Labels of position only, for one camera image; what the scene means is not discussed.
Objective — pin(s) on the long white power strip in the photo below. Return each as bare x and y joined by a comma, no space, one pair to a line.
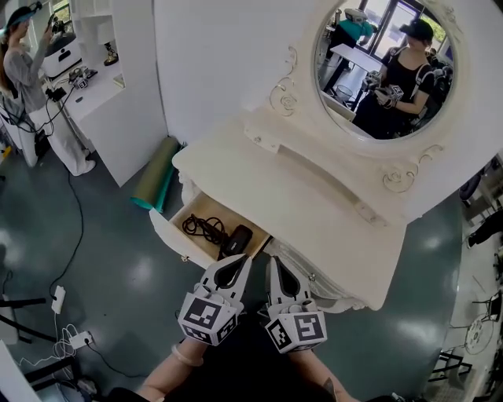
59,300

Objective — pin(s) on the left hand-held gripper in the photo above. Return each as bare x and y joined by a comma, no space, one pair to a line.
206,318

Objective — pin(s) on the wide white power strip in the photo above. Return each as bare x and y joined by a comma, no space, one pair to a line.
80,339

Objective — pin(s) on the black hair dryer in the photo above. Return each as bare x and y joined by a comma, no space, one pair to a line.
239,237

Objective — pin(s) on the person's right forearm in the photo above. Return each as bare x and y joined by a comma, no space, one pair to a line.
318,377

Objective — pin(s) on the white wooden large drawer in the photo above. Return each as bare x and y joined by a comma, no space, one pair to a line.
165,231

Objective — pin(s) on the rolled olive teal mat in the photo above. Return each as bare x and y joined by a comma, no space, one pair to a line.
153,172

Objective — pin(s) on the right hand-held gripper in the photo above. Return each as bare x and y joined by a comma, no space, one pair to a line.
302,331

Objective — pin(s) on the black metal frame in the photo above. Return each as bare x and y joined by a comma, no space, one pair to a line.
23,302

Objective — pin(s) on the person's left forearm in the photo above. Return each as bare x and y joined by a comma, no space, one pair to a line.
165,381

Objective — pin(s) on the white vanity dressing table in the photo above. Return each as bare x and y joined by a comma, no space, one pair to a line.
275,184

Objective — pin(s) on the oval mirror white frame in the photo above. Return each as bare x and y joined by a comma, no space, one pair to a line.
385,70

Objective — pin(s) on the white shade table lamp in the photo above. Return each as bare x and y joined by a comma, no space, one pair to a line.
106,35

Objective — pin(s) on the person's black clothing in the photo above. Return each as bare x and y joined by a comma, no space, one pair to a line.
243,373

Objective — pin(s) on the idle gripper device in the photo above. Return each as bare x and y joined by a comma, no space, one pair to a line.
80,80

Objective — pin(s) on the white desk shelf unit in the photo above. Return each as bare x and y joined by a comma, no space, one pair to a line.
133,118

